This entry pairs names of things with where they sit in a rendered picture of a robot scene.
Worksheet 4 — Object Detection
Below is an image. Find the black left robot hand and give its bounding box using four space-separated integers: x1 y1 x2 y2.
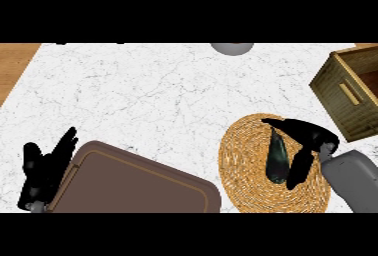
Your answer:
16 126 79 212

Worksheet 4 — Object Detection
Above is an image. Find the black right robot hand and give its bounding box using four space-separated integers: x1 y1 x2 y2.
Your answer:
259 117 341 191

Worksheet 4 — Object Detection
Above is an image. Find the dark purple eggplant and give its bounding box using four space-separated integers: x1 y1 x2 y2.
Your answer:
264 127 290 185

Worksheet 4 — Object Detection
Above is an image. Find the olive wooden basket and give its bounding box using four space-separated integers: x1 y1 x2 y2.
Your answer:
308 43 378 144

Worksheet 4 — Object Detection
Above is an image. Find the round woven straw placemat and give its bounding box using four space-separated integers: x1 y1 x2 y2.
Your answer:
216 112 332 214

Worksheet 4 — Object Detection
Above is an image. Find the brown rectangular tray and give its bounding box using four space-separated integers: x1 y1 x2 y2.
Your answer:
44 140 222 214

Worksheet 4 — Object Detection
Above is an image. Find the grey round object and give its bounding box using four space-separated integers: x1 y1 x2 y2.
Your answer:
209 43 255 57

